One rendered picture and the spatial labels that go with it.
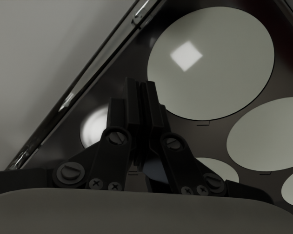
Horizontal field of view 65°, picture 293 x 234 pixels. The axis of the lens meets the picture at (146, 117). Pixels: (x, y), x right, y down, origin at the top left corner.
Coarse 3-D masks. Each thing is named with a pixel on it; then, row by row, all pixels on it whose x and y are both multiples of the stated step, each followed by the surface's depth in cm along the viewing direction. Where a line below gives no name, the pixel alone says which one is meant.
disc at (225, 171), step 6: (204, 162) 26; (210, 162) 26; (216, 162) 26; (222, 162) 26; (210, 168) 26; (216, 168) 26; (222, 168) 26; (228, 168) 26; (222, 174) 27; (228, 174) 27; (234, 174) 27; (234, 180) 27
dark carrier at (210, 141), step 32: (192, 0) 16; (224, 0) 16; (256, 0) 16; (160, 32) 17; (288, 32) 17; (128, 64) 19; (288, 64) 18; (96, 96) 21; (288, 96) 20; (64, 128) 24; (96, 128) 24; (192, 128) 23; (224, 128) 23; (32, 160) 27; (64, 160) 27; (224, 160) 25
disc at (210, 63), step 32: (192, 32) 17; (224, 32) 17; (256, 32) 17; (160, 64) 19; (192, 64) 19; (224, 64) 18; (256, 64) 18; (160, 96) 21; (192, 96) 20; (224, 96) 20; (256, 96) 20
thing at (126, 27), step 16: (144, 0) 16; (160, 0) 16; (128, 16) 16; (144, 16) 16; (112, 32) 17; (128, 32) 17; (112, 48) 18; (96, 64) 19; (80, 80) 20; (64, 96) 21; (80, 96) 21; (48, 112) 23; (64, 112) 22; (48, 128) 23; (32, 144) 25; (16, 160) 27
